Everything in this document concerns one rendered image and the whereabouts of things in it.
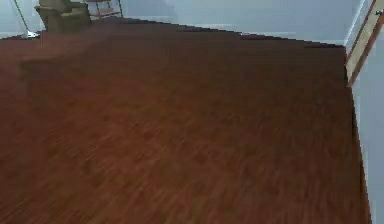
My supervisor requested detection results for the olive green armchair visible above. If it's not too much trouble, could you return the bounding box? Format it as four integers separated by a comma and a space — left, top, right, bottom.
34, 0, 92, 33

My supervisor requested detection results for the tan wooden room door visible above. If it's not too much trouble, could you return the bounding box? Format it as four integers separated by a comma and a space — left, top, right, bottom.
345, 0, 384, 88

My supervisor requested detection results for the thin floor lamp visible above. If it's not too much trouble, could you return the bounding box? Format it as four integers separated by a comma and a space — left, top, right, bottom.
12, 0, 40, 39

